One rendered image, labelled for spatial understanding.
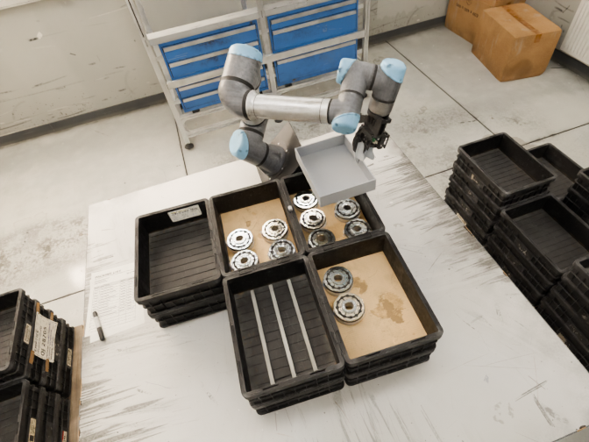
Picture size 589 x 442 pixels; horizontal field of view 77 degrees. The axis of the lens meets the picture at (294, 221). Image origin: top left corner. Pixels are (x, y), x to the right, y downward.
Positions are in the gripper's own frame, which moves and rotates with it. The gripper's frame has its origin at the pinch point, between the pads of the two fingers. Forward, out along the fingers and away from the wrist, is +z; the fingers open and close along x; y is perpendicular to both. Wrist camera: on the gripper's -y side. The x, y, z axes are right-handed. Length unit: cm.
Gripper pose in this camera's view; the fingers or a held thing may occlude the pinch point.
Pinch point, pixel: (358, 158)
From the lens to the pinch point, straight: 136.9
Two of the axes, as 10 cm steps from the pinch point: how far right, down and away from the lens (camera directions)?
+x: 9.2, -1.7, 3.7
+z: -1.5, 7.0, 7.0
